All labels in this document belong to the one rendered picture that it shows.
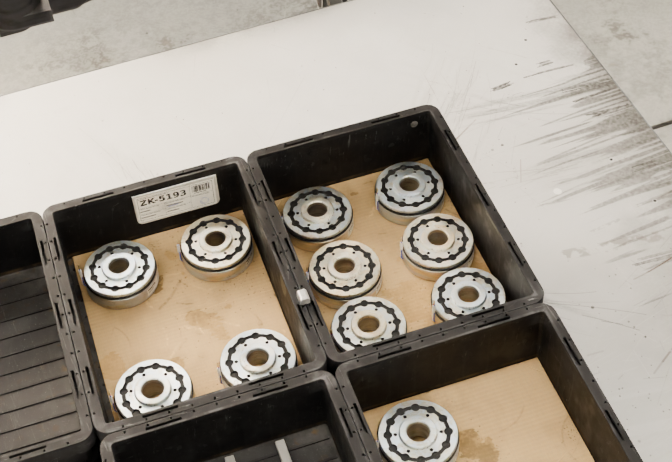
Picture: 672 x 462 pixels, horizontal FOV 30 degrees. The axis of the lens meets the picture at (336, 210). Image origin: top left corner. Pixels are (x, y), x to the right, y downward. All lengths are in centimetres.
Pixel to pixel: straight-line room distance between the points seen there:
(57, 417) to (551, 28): 119
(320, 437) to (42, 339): 42
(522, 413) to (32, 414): 65
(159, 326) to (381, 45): 81
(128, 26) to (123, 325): 188
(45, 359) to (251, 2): 198
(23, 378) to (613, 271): 90
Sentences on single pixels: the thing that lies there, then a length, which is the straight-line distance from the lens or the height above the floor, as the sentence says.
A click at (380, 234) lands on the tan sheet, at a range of 185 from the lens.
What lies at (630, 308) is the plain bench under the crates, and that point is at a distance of 195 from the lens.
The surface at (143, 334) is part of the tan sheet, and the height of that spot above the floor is 83.
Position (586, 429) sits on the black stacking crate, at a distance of 164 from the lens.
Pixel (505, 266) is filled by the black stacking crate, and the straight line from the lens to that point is 174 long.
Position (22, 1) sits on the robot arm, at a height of 145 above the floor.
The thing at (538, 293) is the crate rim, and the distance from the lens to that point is 166.
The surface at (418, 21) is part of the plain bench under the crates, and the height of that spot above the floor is 70.
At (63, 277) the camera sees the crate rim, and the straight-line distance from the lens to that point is 173.
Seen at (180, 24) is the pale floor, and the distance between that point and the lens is 354.
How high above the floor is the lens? 223
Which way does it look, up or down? 48 degrees down
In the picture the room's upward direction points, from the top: 4 degrees counter-clockwise
